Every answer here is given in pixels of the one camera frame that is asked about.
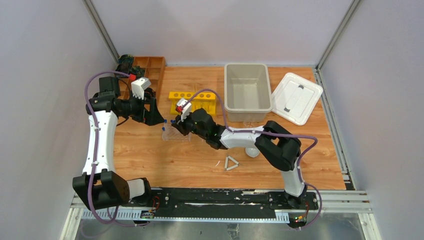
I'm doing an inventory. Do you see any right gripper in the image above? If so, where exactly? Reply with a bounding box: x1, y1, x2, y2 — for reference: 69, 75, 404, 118
172, 110, 209, 139

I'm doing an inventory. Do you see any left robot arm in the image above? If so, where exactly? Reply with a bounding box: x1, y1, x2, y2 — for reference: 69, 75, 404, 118
72, 75, 165, 210

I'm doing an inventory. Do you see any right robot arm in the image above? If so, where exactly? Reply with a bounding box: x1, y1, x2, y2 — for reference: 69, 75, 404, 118
171, 109, 307, 209

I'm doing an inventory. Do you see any clear plastic tube rack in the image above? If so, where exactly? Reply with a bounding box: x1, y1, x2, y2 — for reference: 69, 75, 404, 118
161, 122, 192, 142

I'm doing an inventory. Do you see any yellow test tube rack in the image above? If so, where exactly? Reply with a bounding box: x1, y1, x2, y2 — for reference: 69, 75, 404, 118
168, 91, 217, 116

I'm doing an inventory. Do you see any wooden compartment tray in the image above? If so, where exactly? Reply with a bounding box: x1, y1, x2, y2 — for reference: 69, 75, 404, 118
115, 54, 166, 101

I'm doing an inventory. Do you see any white clay triangle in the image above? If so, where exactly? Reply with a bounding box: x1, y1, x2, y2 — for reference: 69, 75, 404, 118
224, 156, 240, 171

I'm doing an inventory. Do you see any grey plastic bin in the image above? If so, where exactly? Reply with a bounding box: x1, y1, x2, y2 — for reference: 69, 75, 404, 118
224, 63, 274, 123

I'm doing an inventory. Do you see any white porcelain dish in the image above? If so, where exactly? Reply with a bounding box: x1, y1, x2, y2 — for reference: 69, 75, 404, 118
245, 148, 260, 158

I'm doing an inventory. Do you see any white bin lid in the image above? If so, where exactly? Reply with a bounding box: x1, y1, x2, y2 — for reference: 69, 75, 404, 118
271, 72, 324, 126

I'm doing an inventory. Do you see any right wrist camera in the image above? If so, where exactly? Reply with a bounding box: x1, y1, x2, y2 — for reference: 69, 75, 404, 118
175, 98, 192, 122

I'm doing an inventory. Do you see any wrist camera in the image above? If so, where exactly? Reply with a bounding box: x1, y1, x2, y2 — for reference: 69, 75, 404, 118
131, 77, 152, 100
175, 98, 192, 122

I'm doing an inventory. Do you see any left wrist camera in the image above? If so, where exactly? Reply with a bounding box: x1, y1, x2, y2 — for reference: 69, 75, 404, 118
131, 77, 152, 100

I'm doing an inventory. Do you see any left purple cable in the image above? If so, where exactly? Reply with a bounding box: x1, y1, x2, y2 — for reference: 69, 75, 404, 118
84, 70, 150, 228

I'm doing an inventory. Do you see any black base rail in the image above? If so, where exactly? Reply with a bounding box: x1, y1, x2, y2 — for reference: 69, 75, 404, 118
120, 187, 320, 220

